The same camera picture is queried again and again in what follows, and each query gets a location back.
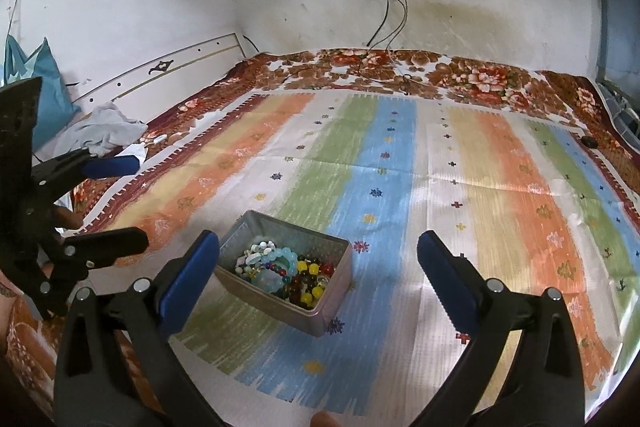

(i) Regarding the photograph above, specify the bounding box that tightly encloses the white and pink stone bracelet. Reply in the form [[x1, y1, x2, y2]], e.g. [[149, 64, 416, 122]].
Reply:
[[233, 235, 281, 281]]

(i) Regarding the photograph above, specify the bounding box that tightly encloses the black power cable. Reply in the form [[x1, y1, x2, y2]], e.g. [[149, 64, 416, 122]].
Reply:
[[382, 0, 410, 51], [365, 0, 393, 49]]

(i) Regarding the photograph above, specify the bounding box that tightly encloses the colourful striped woven mat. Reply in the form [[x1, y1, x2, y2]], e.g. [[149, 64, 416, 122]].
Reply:
[[81, 91, 640, 427]]

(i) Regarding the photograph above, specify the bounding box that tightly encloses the light blue bead bracelet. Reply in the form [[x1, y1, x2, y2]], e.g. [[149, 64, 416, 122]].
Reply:
[[249, 243, 302, 295]]

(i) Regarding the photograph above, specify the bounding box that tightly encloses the silver metal tin box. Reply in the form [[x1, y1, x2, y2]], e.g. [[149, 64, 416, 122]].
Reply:
[[215, 210, 352, 337]]

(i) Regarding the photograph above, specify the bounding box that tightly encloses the person's left hand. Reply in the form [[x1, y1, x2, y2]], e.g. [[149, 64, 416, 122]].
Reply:
[[0, 206, 84, 298]]

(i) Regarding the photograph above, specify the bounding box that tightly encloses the white bed headboard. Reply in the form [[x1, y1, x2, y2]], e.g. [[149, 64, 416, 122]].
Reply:
[[70, 34, 246, 113]]

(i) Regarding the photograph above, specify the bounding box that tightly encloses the small black object on mat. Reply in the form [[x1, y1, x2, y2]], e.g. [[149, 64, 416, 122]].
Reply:
[[580, 135, 599, 148]]

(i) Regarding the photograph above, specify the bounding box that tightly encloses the yellow and black bead bracelet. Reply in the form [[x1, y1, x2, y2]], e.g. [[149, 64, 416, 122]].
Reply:
[[284, 256, 338, 310]]

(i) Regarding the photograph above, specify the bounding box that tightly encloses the grey crumpled cloth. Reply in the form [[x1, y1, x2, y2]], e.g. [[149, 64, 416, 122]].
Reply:
[[53, 102, 148, 157]]

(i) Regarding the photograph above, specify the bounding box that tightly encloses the person's right hand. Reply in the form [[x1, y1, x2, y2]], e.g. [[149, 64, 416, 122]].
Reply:
[[309, 411, 342, 427]]

